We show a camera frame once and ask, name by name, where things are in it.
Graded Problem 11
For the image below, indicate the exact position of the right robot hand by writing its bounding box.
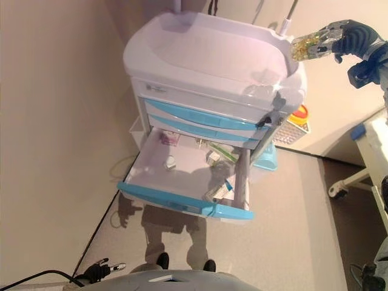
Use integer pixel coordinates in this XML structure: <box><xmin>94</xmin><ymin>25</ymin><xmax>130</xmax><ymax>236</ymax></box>
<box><xmin>309</xmin><ymin>19</ymin><xmax>386</xmax><ymax>64</ymax></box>

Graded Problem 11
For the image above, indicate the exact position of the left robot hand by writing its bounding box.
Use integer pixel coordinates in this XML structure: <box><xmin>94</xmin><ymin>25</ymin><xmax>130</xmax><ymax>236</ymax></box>
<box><xmin>81</xmin><ymin>257</ymin><xmax>127</xmax><ymax>284</ymax></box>

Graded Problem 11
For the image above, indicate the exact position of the blue-front drawer with medicines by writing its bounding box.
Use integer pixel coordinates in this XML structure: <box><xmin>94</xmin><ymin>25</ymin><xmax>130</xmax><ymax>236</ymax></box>
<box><xmin>116</xmin><ymin>127</ymin><xmax>255</xmax><ymax>227</ymax></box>

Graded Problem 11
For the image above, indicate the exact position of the purple medicine box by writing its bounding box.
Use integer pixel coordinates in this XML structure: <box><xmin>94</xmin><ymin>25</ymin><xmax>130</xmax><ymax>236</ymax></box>
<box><xmin>160</xmin><ymin>130</ymin><xmax>179</xmax><ymax>146</ymax></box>

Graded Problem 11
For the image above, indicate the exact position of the green and white medicine box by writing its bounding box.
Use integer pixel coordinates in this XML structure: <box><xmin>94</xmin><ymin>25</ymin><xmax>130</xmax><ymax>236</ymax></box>
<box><xmin>209</xmin><ymin>144</ymin><xmax>240</xmax><ymax>163</ymax></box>

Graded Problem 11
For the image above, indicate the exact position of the tall blue-front cart drawer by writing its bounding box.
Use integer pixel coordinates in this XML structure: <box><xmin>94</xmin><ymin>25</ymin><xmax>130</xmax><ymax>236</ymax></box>
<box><xmin>142</xmin><ymin>98</ymin><xmax>269</xmax><ymax>128</ymax></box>

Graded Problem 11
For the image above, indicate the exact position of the metal IV pole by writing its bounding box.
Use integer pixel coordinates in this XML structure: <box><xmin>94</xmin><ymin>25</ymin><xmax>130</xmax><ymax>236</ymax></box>
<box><xmin>278</xmin><ymin>0</ymin><xmax>299</xmax><ymax>40</ymax></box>

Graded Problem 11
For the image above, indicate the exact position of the blue bed corner bumper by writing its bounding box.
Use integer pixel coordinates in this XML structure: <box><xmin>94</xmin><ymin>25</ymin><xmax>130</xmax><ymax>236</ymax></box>
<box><xmin>351</xmin><ymin>122</ymin><xmax>367</xmax><ymax>140</ymax></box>

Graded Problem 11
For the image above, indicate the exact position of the yellow sharps container red lid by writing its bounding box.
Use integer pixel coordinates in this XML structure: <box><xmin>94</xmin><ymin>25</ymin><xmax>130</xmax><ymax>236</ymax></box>
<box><xmin>287</xmin><ymin>104</ymin><xmax>310</xmax><ymax>124</ymax></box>

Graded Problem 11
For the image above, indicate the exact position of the grey robot torso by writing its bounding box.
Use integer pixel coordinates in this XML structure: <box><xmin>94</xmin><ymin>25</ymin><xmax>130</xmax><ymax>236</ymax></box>
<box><xmin>90</xmin><ymin>269</ymin><xmax>318</xmax><ymax>291</ymax></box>

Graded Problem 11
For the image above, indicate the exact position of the white hospital bed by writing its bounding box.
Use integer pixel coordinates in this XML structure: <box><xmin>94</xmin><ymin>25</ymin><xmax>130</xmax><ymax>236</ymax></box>
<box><xmin>329</xmin><ymin>105</ymin><xmax>388</xmax><ymax>219</ymax></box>

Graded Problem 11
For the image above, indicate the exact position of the white side bin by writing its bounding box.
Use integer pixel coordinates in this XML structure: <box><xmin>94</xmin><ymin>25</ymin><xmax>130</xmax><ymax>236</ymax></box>
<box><xmin>129</xmin><ymin>116</ymin><xmax>145</xmax><ymax>146</ymax></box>

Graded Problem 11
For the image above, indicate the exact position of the white medical cart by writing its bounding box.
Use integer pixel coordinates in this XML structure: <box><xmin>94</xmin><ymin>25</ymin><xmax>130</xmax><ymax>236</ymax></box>
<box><xmin>122</xmin><ymin>12</ymin><xmax>307</xmax><ymax>176</ymax></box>

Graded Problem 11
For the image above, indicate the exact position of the waste bin with blue lid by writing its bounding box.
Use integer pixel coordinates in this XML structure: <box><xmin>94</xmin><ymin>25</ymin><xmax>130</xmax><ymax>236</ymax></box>
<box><xmin>253</xmin><ymin>145</ymin><xmax>278</xmax><ymax>172</ymax></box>

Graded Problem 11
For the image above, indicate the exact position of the bed caster wheel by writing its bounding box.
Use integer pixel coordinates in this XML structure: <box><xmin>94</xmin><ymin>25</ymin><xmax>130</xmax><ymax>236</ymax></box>
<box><xmin>329</xmin><ymin>183</ymin><xmax>348</xmax><ymax>199</ymax></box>

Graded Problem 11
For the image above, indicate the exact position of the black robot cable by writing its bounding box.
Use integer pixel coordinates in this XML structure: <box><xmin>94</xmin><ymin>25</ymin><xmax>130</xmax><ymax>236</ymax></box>
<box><xmin>0</xmin><ymin>269</ymin><xmax>85</xmax><ymax>290</ymax></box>

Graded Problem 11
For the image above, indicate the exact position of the beige floor cable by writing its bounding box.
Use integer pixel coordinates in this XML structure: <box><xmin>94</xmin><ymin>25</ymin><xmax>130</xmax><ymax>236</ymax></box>
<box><xmin>109</xmin><ymin>156</ymin><xmax>134</xmax><ymax>228</ymax></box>

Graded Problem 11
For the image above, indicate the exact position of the white wire basket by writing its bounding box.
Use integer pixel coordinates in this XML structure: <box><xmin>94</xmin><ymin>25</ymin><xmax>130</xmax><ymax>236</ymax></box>
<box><xmin>272</xmin><ymin>118</ymin><xmax>312</xmax><ymax>148</ymax></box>

